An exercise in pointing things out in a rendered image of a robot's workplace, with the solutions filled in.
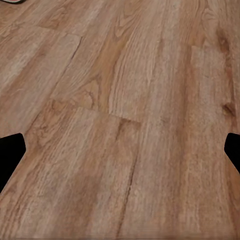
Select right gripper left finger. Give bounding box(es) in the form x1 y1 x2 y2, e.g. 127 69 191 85
0 133 26 193

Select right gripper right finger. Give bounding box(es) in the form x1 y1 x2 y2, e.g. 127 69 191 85
224 133 240 173

